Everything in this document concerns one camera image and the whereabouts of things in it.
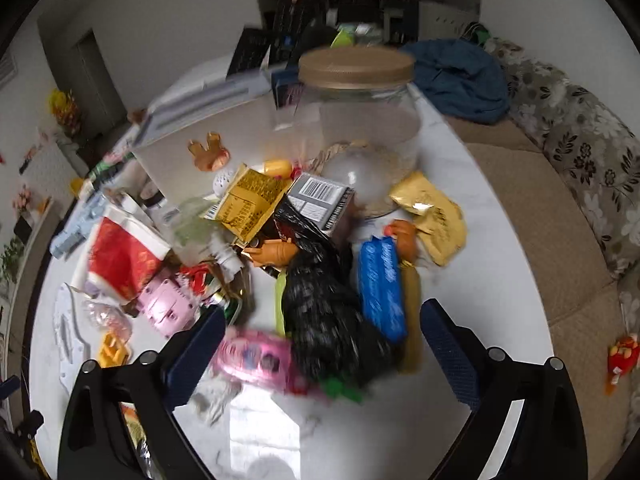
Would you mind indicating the yellow egg toy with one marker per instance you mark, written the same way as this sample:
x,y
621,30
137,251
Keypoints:
x,y
277,167

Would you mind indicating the white perforated ball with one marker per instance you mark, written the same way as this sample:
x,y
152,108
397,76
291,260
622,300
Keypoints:
x,y
223,182

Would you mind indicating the blue cloth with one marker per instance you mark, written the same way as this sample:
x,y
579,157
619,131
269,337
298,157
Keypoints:
x,y
460,80

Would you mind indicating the floral patterned sofa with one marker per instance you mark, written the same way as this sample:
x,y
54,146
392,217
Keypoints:
x,y
560,175

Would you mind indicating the clear plastic bottle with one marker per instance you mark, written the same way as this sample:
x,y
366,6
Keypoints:
x,y
197,232

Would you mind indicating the brown bunny toy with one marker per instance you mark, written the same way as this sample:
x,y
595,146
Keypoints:
x,y
210,155

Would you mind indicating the blue snack packet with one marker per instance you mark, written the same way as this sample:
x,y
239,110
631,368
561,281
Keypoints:
x,y
382,290

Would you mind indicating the white perforated plastic sheet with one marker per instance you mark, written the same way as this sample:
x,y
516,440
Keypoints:
x,y
65,340

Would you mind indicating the clear bag with pink contents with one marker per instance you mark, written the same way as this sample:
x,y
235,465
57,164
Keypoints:
x,y
107,320

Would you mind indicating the red white paper packet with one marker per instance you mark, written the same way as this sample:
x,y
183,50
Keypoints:
x,y
122,255

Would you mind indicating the grey door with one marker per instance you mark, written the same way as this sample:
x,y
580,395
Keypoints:
x,y
100,80

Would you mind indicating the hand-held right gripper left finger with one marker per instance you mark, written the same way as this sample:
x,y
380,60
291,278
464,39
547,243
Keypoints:
x,y
192,360

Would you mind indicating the pink flowers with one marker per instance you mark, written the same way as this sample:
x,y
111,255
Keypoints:
x,y
25,197

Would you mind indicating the yellow toy block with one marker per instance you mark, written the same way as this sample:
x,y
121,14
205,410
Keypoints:
x,y
114,351

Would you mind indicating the green potted plant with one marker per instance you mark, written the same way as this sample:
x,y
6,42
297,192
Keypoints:
x,y
11,260

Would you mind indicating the glass jar with gold lid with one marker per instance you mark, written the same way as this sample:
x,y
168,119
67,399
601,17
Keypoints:
x,y
357,110

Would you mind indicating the green plastic piece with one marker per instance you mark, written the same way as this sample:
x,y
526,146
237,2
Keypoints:
x,y
342,390

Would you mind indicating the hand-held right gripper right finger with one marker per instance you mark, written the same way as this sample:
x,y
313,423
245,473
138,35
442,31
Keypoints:
x,y
452,355

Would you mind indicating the gold crumpled packet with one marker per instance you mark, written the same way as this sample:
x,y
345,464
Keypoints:
x,y
437,220

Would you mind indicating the grey box with barcode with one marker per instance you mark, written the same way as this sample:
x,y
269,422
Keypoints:
x,y
320,200

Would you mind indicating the tan long packet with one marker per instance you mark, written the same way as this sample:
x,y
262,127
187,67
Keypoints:
x,y
412,320

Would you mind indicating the person's left forearm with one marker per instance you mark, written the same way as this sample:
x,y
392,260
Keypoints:
x,y
15,460

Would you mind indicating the dark blue box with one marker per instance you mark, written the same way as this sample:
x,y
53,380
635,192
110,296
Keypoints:
x,y
287,87

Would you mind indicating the red yellow plush toy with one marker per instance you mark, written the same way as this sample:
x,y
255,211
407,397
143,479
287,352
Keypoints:
x,y
620,360

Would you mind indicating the black printed box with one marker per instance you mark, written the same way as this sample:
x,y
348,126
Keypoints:
x,y
250,55

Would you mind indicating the black plastic bag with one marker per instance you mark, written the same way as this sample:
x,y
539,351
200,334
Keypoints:
x,y
325,305

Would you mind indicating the orange toy figure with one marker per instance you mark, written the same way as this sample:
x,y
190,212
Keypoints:
x,y
272,252

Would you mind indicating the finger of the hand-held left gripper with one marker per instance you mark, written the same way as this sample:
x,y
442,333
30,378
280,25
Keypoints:
x,y
30,422
7,389

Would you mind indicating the pink toy block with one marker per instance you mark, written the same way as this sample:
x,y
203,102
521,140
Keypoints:
x,y
167,302

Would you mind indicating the pink snack packet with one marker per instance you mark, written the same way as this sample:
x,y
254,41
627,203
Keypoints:
x,y
260,360

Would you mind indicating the light blue toy gun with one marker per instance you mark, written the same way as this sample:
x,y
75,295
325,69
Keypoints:
x,y
77,227

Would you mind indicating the yellow packet with barcode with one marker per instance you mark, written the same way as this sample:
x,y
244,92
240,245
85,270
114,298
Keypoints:
x,y
245,205

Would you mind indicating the yellow flower bouquet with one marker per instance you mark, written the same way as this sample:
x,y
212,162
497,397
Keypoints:
x,y
64,107

